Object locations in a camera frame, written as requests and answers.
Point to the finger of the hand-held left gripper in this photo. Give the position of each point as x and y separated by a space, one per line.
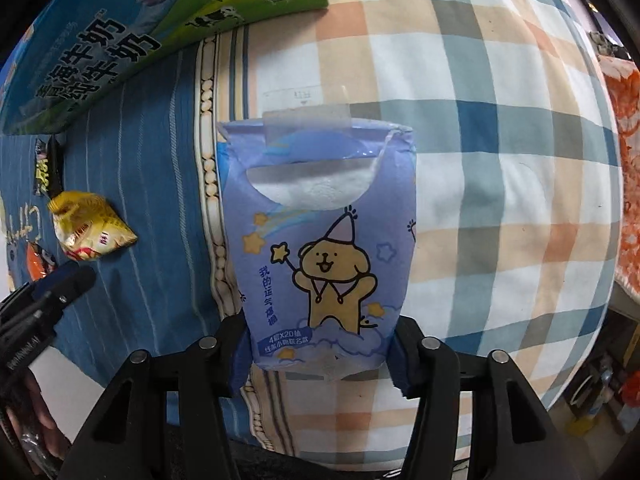
67 282

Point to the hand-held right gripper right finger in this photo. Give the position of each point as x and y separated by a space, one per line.
401 362

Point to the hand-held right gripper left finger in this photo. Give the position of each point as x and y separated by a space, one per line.
236 362

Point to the purple tissue pack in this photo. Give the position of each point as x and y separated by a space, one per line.
325 280

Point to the person's left hand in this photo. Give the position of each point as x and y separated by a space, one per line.
42 410

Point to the orange snack packet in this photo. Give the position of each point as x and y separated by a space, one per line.
39 262

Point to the yellow snack packet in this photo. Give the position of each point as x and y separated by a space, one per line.
90 227

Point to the blue striped bed sheet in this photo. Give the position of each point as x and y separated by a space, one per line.
150 210

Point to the black snack packet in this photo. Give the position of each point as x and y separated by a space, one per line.
46 167

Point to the plaid blanket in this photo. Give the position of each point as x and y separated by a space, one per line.
500 185

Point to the green and blue milk carton box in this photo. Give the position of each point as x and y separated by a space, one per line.
125 35

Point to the orange patterned cloth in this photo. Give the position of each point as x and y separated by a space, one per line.
627 170

